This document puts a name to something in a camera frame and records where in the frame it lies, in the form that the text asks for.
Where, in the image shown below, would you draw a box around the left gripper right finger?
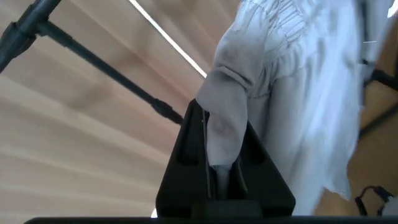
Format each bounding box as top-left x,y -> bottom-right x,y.
228,120 -> 296,218

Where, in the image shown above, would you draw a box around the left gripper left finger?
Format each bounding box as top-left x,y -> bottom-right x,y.
155,98 -> 214,218

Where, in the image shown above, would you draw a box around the pale grey shorts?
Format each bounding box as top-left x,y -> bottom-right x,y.
195,0 -> 396,216

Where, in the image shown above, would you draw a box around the black clothes rack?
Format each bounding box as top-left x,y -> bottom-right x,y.
0,0 -> 398,139

